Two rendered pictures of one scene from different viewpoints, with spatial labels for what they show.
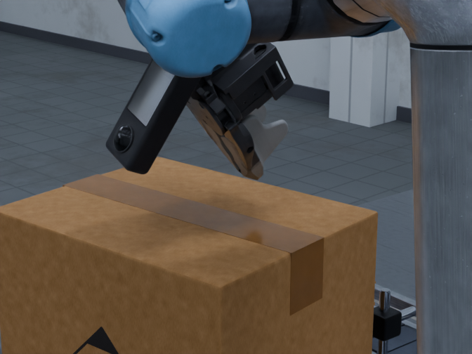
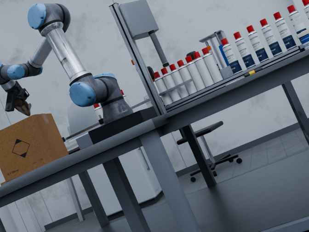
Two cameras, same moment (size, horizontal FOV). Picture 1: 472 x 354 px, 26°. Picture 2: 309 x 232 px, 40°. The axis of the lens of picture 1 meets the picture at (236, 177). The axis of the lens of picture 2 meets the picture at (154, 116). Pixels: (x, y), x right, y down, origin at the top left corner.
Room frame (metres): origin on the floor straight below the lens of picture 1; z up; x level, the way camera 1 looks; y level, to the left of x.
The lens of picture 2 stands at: (-1.45, 0.69, 0.79)
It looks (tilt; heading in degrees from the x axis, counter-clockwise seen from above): 2 degrees up; 328
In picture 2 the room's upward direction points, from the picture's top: 24 degrees counter-clockwise
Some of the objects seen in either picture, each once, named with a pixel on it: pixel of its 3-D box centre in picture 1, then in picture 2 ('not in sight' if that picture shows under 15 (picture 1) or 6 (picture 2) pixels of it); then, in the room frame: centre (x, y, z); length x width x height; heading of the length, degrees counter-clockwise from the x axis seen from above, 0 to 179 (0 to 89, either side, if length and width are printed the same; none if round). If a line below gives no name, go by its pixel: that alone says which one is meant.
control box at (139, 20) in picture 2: not in sight; (136, 20); (0.47, -0.64, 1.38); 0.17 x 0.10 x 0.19; 94
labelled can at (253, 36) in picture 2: not in sight; (256, 43); (0.11, -1.04, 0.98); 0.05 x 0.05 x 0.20
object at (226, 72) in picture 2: not in sight; (220, 56); (0.34, -0.97, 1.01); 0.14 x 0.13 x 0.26; 39
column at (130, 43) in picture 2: not in sight; (138, 60); (0.49, -0.55, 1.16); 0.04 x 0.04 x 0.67; 39
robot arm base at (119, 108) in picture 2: not in sight; (115, 109); (0.39, -0.25, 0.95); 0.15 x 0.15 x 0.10
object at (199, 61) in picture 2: not in sight; (203, 69); (0.36, -0.83, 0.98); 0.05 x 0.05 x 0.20
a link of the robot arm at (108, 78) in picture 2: not in sight; (105, 87); (0.38, -0.24, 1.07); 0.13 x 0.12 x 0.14; 114
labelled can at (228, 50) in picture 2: not in sight; (231, 56); (0.23, -0.94, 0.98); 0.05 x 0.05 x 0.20
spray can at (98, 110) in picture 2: not in sight; (101, 117); (0.90, -0.40, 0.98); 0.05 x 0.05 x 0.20
